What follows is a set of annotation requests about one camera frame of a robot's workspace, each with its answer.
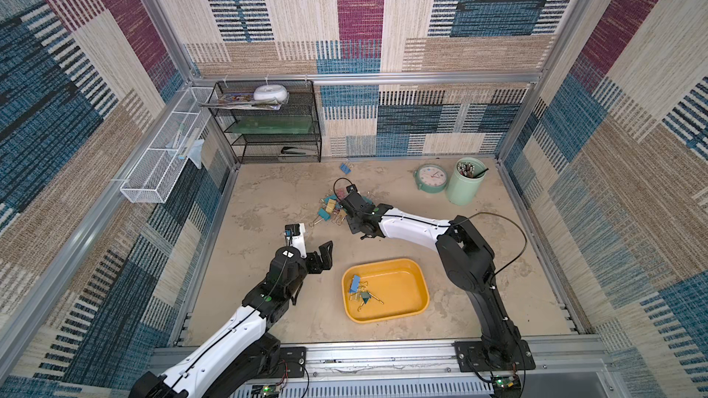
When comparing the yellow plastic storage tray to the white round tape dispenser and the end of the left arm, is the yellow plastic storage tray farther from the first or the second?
the white round tape dispenser

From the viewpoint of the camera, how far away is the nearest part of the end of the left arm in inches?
28.7

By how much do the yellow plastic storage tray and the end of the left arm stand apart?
109mm

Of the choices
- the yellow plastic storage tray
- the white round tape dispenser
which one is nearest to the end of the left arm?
the yellow plastic storage tray

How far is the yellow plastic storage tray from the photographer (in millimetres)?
823
